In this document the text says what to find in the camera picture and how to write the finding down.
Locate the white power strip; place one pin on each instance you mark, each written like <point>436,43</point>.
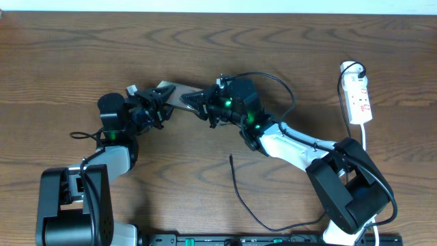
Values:
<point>354,83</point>

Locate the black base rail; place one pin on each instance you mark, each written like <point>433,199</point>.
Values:
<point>234,240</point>

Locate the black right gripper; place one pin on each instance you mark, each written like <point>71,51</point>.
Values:
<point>200,99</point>

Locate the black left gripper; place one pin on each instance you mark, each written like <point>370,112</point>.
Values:
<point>156,104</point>

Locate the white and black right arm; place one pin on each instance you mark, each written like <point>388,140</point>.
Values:
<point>350,187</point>

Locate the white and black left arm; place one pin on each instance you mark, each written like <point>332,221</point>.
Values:
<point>74,205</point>

